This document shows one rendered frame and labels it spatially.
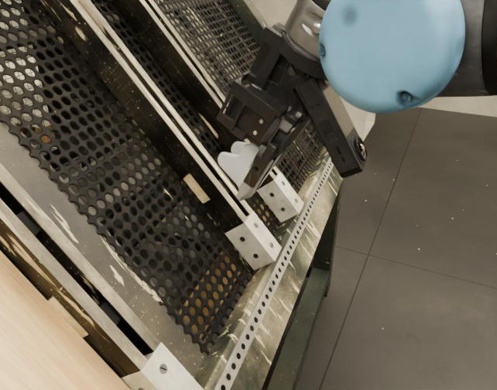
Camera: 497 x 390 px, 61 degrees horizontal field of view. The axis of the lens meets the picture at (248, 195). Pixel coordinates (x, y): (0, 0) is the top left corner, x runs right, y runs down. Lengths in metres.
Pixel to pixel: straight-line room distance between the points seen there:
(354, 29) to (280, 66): 0.22
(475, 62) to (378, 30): 0.05
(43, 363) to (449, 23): 0.65
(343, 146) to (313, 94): 0.06
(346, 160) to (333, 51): 0.22
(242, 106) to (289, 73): 0.06
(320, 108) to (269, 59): 0.07
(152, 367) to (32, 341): 0.18
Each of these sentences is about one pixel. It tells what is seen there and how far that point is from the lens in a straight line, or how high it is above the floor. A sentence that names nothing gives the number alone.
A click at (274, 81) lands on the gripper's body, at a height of 1.47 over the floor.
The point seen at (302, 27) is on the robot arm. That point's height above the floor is 1.53.
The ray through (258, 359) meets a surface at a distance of 0.94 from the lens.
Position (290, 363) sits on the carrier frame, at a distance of 1.80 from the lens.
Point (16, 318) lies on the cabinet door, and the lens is 0.71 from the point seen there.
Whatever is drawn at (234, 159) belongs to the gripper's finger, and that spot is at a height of 1.37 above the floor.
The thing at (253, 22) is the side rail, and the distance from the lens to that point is 1.85.
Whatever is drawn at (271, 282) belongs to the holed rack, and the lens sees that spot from 1.03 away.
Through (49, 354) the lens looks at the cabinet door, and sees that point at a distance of 0.72.
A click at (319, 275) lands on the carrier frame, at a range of 2.19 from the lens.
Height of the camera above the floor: 1.58
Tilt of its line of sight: 30 degrees down
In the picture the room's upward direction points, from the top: straight up
